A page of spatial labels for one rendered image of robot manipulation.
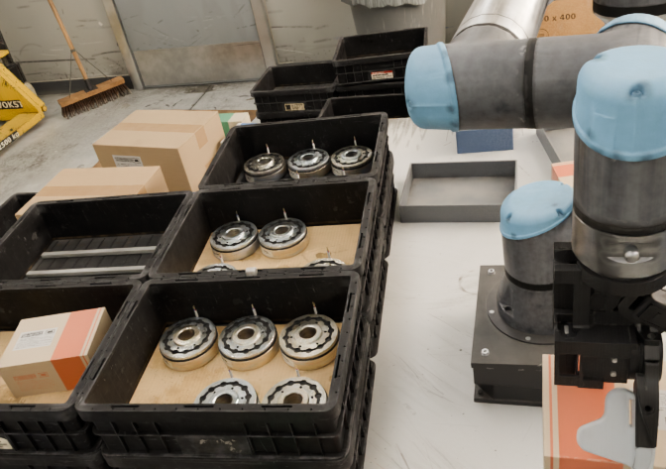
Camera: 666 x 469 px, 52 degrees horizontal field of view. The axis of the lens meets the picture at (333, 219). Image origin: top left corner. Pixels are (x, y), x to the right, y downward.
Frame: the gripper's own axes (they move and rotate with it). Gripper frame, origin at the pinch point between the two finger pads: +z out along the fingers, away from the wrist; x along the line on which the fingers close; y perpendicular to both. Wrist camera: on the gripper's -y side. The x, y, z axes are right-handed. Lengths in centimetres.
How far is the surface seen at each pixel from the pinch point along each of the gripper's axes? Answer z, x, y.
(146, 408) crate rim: 16, -10, 62
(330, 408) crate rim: 16.6, -12.3, 35.4
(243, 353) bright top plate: 23, -27, 56
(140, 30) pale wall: 69, -345, 258
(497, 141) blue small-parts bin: 37, -120, 19
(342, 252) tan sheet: 27, -59, 46
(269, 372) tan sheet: 27, -26, 51
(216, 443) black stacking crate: 24, -10, 54
